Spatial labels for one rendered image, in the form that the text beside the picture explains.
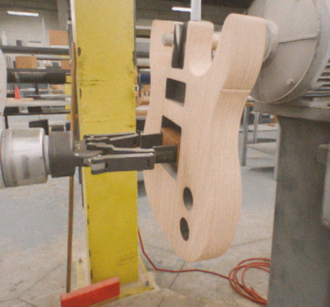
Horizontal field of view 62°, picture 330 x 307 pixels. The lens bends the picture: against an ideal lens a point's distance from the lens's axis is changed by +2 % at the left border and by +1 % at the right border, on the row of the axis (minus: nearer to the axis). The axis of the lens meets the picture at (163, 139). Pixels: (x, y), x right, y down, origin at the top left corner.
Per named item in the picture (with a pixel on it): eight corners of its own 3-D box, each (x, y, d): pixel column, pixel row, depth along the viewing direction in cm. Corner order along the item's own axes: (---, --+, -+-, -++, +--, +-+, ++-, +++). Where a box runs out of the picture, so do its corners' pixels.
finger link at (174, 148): (151, 146, 46) (153, 147, 46) (189, 143, 49) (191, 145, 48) (151, 162, 47) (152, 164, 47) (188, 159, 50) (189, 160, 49)
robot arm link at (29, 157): (6, 198, 40) (51, 193, 42) (-2, 138, 37) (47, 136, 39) (15, 173, 48) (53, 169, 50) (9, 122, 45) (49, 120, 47)
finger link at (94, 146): (87, 141, 46) (85, 144, 44) (155, 145, 46) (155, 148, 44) (88, 163, 47) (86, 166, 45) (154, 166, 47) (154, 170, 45)
